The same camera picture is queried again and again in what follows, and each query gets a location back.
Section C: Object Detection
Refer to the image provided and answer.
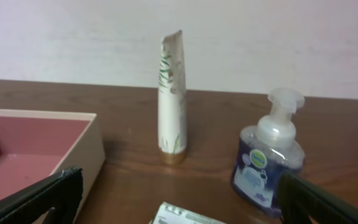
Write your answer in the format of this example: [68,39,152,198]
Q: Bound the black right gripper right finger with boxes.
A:
[277,171,358,224]

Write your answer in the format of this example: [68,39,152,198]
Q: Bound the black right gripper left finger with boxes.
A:
[0,166,83,224]

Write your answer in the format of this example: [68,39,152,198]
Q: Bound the white box pink interior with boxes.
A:
[0,109,106,222]

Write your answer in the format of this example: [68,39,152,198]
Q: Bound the white lotion tube gold cap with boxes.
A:
[158,30,188,165]

